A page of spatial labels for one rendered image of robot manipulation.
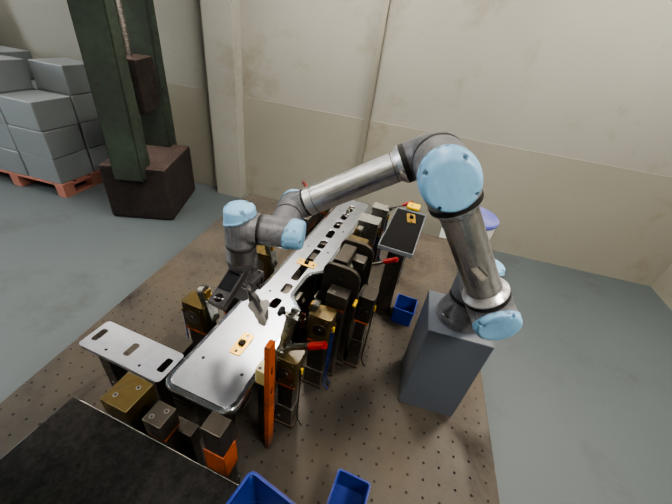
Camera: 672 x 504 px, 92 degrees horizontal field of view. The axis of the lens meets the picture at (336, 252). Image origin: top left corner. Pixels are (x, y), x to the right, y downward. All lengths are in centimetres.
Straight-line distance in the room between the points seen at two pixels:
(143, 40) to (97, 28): 71
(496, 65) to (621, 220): 193
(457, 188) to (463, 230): 11
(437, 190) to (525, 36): 285
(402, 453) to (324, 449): 26
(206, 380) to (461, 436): 89
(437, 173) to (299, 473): 96
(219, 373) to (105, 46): 272
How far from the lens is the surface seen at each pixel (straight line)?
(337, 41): 347
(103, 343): 119
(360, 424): 130
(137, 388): 98
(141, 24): 391
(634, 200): 411
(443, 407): 137
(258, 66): 375
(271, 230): 76
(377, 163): 81
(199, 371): 104
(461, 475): 133
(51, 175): 446
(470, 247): 77
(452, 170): 65
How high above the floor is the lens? 183
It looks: 35 degrees down
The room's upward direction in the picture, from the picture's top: 9 degrees clockwise
